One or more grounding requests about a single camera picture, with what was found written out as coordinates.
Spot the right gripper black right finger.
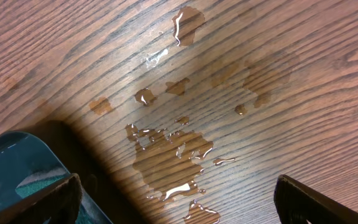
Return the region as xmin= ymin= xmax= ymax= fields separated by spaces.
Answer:
xmin=273 ymin=175 xmax=358 ymax=224

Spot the dark green sponge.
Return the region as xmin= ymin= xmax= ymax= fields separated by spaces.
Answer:
xmin=15 ymin=174 xmax=99 ymax=224

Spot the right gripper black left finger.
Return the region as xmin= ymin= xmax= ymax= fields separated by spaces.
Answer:
xmin=0 ymin=174 xmax=83 ymax=224

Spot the black plastic tray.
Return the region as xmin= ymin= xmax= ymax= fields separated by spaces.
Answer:
xmin=0 ymin=131 xmax=110 ymax=223

